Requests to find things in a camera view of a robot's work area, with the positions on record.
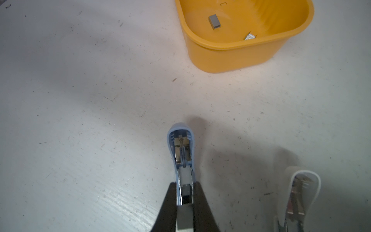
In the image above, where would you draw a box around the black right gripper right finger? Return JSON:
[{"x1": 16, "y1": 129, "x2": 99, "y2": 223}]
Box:
[{"x1": 193, "y1": 181, "x2": 220, "y2": 232}]

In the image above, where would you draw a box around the white mini stapler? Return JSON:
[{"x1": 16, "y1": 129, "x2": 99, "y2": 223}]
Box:
[{"x1": 273, "y1": 166, "x2": 321, "y2": 232}]

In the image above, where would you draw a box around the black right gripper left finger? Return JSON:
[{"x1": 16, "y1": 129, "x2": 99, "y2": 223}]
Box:
[{"x1": 151, "y1": 182, "x2": 177, "y2": 232}]

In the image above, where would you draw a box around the staple strip in tray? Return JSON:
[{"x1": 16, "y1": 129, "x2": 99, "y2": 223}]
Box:
[
  {"x1": 245, "y1": 33, "x2": 256, "y2": 40},
  {"x1": 208, "y1": 14, "x2": 221, "y2": 30}
]

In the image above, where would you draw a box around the grey staple strip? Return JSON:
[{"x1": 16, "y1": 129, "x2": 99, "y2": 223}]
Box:
[{"x1": 176, "y1": 204, "x2": 194, "y2": 232}]

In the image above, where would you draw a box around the light blue stapler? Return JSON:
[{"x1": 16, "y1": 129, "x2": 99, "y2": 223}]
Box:
[{"x1": 167, "y1": 122, "x2": 196, "y2": 206}]

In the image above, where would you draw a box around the yellow plastic tray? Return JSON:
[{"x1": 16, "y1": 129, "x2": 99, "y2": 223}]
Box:
[{"x1": 175, "y1": 0, "x2": 315, "y2": 73}]

